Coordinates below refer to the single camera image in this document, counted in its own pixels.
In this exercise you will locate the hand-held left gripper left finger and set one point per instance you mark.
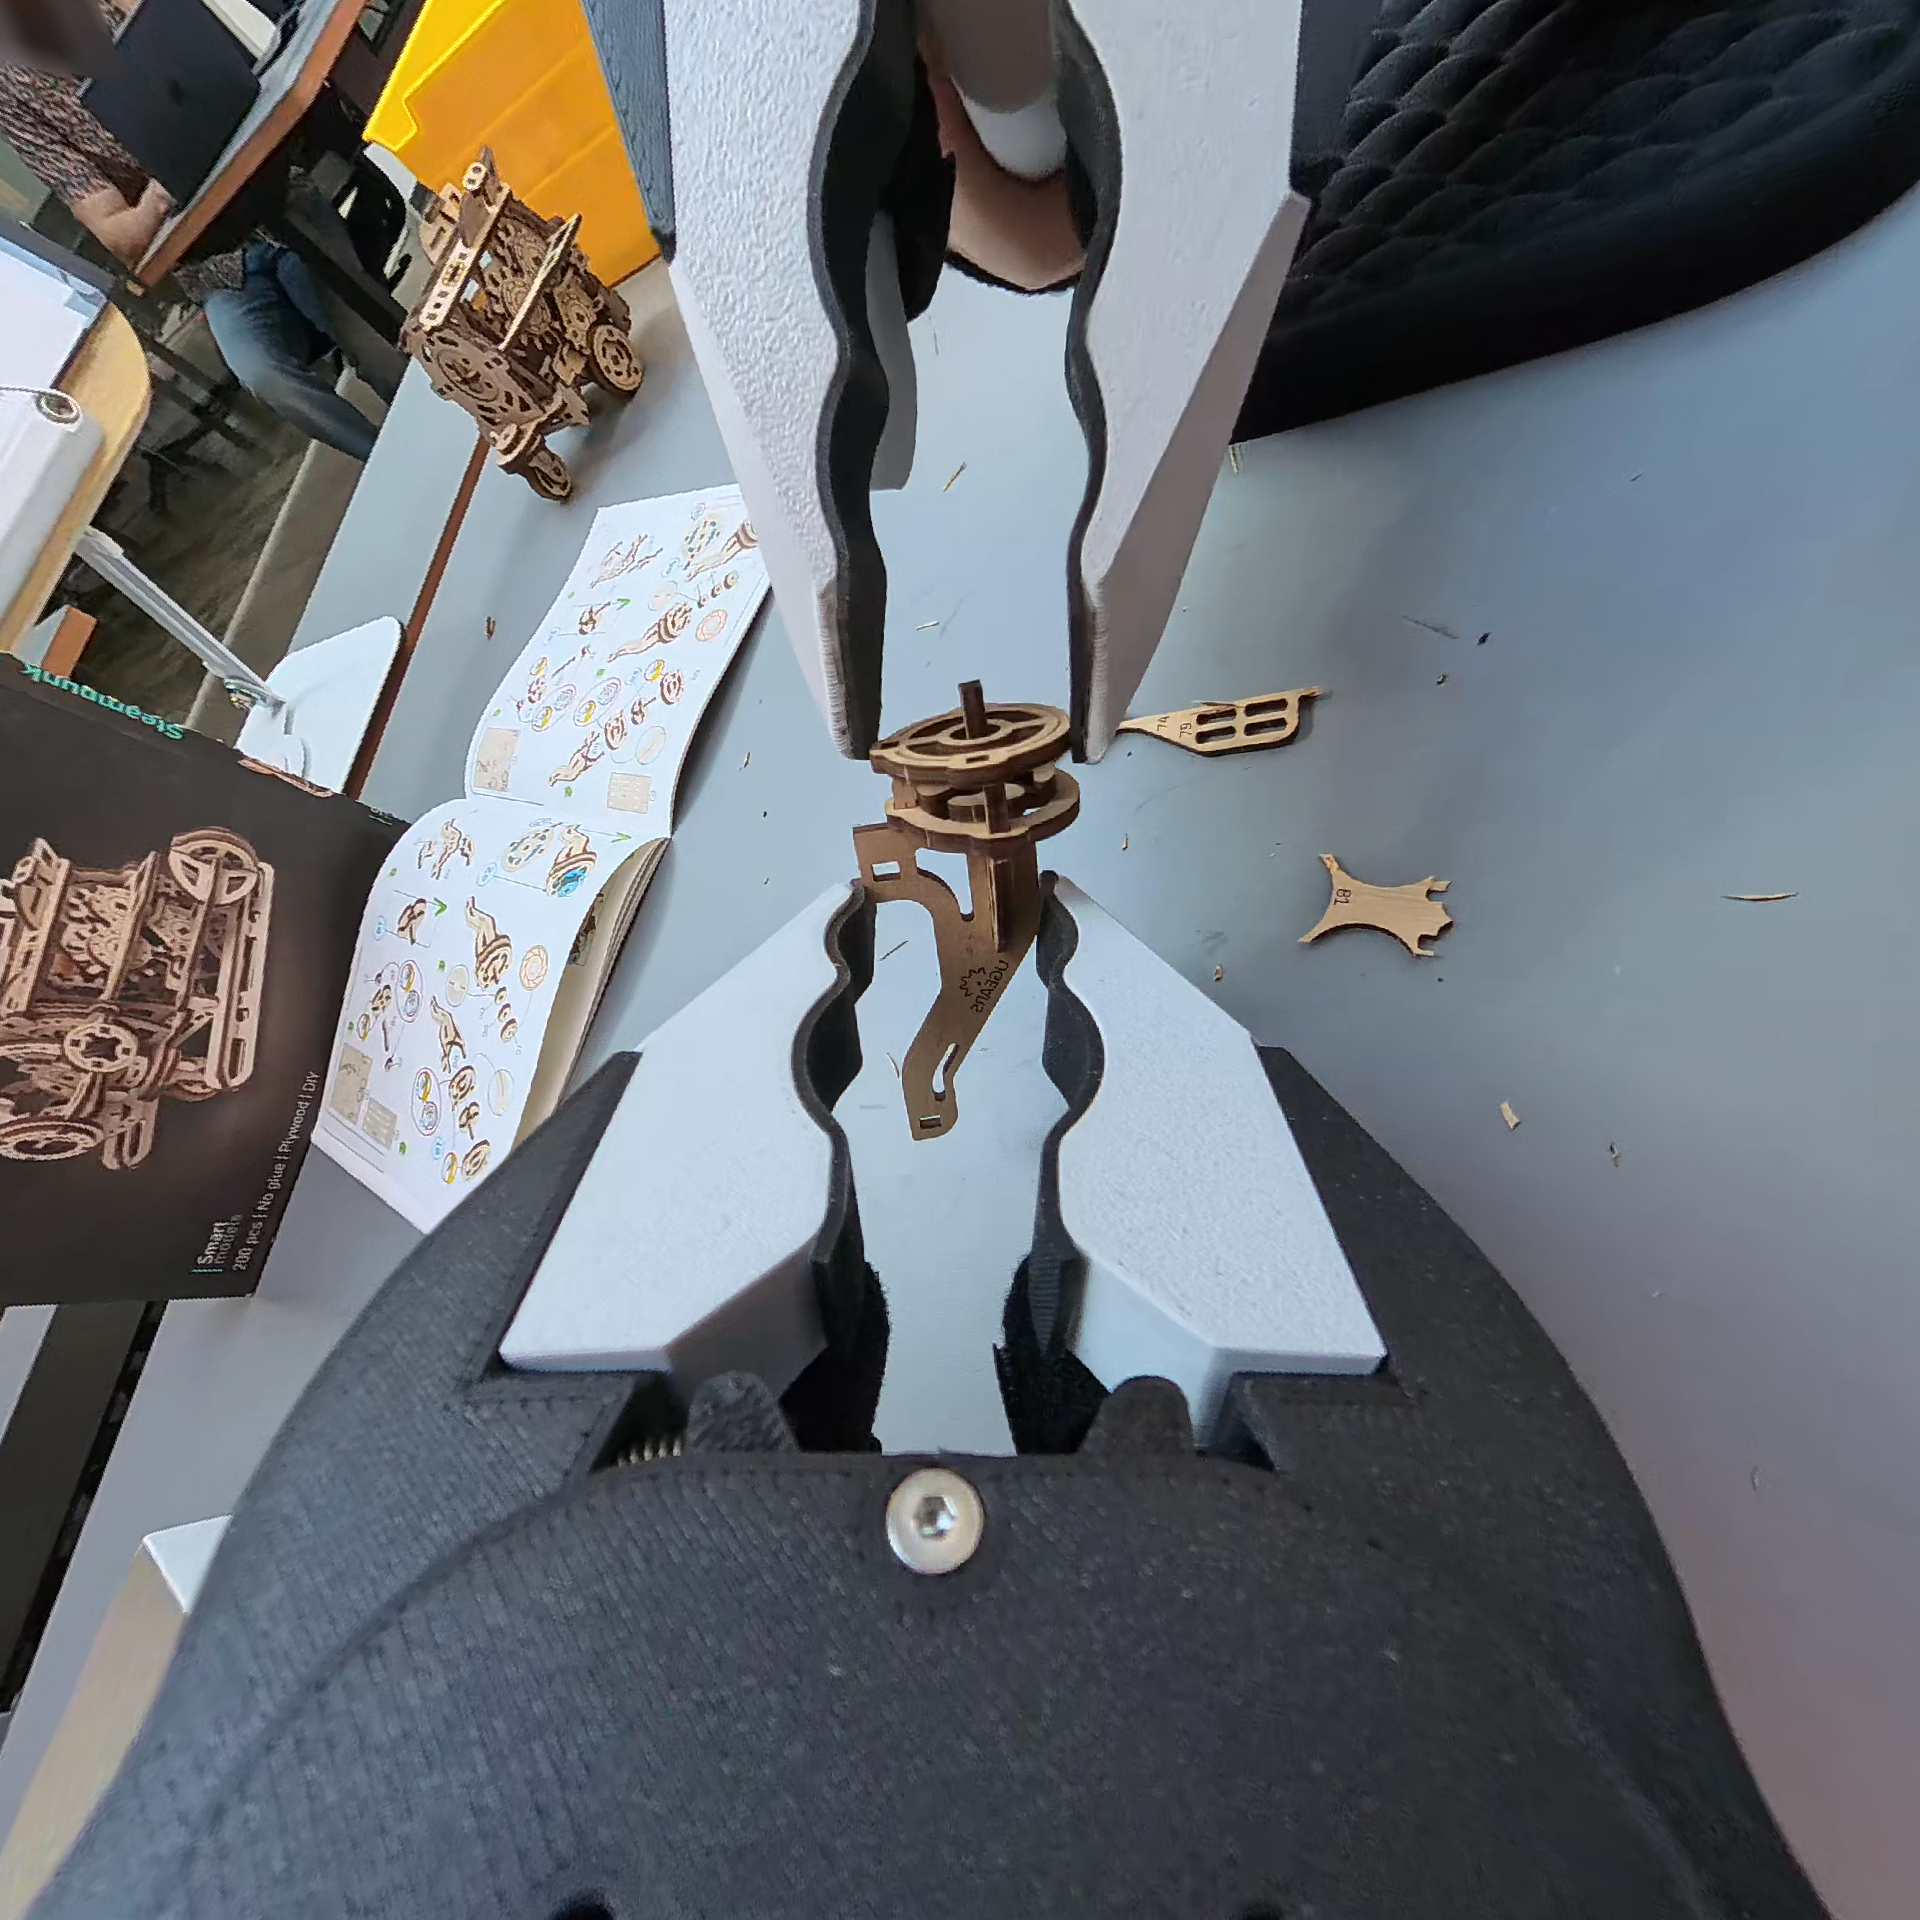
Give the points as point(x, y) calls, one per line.
point(690, 1141)

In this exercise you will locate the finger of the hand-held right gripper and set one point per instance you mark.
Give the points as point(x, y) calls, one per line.
point(743, 269)
point(1201, 226)

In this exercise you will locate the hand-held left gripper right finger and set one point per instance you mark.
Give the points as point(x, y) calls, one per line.
point(1201, 1171)

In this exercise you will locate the small wooden gear assembly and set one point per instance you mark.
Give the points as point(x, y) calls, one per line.
point(969, 739)

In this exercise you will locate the assembled wooden model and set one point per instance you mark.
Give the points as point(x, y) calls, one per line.
point(511, 331)

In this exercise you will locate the black model kit box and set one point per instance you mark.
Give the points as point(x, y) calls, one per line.
point(134, 1080)

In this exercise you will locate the person's right hand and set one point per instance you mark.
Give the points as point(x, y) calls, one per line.
point(1018, 226)

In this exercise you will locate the yellow plastic bin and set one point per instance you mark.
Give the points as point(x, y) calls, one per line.
point(511, 105)

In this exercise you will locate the open instruction booklet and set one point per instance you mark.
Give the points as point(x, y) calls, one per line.
point(523, 900)

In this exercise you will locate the flat wooden star-shaped part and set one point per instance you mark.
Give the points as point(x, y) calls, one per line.
point(1371, 909)

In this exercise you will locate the brown-edged desk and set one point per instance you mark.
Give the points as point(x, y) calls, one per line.
point(285, 133)

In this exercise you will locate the dark laptop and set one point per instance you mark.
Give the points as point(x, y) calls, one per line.
point(176, 93)

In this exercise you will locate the flat wooden grid part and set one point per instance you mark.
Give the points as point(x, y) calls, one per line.
point(1253, 721)

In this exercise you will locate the white curved panel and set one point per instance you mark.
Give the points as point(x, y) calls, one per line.
point(340, 690)

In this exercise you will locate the light wooden round table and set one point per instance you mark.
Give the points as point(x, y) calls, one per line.
point(120, 391)

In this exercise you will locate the metal bar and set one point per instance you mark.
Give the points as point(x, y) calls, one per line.
point(167, 605)

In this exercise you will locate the white device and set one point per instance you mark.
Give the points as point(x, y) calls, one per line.
point(37, 463)

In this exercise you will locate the white box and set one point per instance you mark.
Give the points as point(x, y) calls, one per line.
point(134, 1635)

